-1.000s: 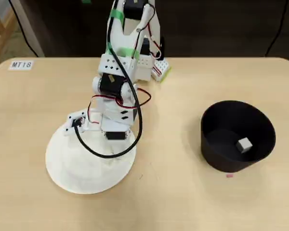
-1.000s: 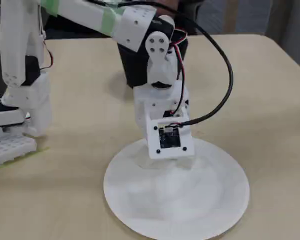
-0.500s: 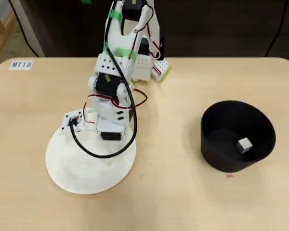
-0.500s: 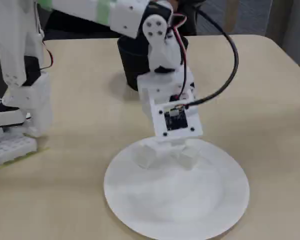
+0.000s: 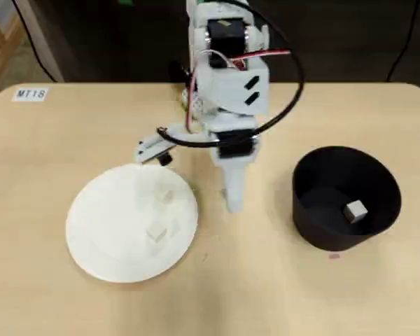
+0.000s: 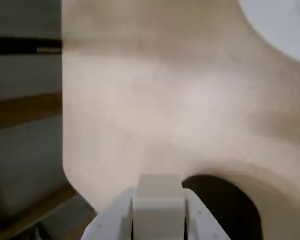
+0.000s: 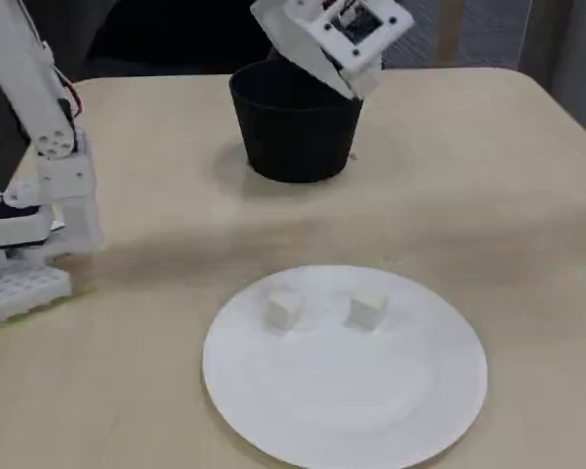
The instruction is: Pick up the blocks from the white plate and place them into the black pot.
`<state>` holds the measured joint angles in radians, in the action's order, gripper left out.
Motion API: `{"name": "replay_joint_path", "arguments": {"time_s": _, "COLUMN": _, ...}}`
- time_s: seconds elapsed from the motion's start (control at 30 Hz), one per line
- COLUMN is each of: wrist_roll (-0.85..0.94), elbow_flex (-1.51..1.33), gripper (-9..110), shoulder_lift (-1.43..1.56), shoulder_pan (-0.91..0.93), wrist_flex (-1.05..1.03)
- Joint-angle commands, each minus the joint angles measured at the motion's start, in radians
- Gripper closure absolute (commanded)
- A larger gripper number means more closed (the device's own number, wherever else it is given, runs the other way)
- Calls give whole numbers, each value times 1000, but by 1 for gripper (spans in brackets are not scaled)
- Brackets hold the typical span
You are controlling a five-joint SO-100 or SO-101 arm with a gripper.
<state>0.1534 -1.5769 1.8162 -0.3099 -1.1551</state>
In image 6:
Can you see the white cube block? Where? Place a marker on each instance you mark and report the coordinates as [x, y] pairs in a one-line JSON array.
[[157, 212]]

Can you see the black round pot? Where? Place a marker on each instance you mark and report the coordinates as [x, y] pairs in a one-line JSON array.
[[230, 207]]

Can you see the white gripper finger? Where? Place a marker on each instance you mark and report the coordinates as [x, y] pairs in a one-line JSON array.
[[112, 217], [202, 222]]

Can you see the white round plate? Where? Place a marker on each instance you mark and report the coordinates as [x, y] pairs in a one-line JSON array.
[[285, 20]]

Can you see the brown wooden plank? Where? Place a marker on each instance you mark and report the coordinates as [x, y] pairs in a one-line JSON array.
[[40, 212], [22, 110]]

